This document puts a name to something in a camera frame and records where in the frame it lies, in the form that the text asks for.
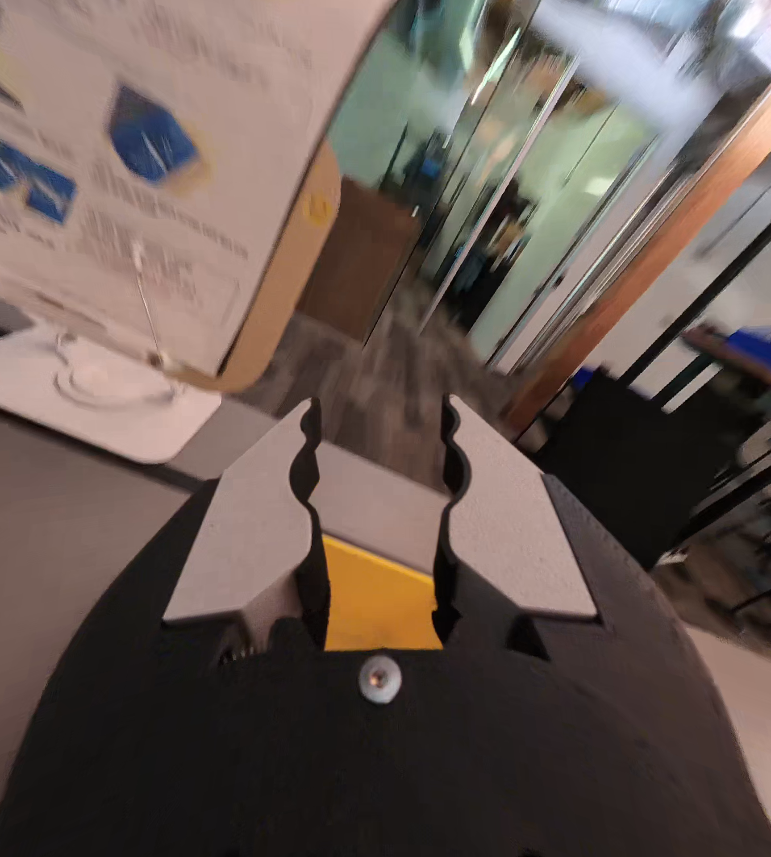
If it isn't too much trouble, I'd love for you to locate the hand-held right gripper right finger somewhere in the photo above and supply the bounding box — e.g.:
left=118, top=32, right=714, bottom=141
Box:
left=431, top=394, right=598, bottom=649

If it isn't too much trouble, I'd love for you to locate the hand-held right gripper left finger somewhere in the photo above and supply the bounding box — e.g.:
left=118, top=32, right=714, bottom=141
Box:
left=162, top=396, right=331, bottom=650

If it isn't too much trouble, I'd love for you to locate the yellow divided plastic bin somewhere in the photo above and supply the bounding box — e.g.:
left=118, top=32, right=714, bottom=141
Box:
left=322, top=534, right=444, bottom=652

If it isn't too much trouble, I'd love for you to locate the black chair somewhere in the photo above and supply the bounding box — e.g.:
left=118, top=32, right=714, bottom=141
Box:
left=534, top=367, right=751, bottom=571

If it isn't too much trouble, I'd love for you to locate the white stand base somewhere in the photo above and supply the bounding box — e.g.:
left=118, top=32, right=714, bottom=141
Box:
left=0, top=324, right=224, bottom=466

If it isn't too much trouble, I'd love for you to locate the brown wooden cabinet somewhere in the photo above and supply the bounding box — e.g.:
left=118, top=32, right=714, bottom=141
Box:
left=297, top=176, right=424, bottom=344

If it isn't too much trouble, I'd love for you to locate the glass partition door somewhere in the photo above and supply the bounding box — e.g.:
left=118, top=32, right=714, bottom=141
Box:
left=325, top=0, right=667, bottom=376

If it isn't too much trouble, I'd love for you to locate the printed instruction sheet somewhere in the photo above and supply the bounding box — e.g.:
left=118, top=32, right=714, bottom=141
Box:
left=0, top=0, right=398, bottom=377

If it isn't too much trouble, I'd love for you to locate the wooden post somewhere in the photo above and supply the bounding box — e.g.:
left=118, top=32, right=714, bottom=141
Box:
left=504, top=37, right=771, bottom=439

